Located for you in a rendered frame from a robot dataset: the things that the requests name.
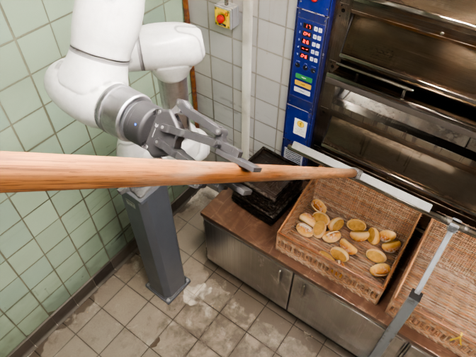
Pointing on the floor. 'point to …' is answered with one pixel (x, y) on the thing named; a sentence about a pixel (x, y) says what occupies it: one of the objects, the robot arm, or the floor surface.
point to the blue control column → (316, 76)
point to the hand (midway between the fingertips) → (234, 171)
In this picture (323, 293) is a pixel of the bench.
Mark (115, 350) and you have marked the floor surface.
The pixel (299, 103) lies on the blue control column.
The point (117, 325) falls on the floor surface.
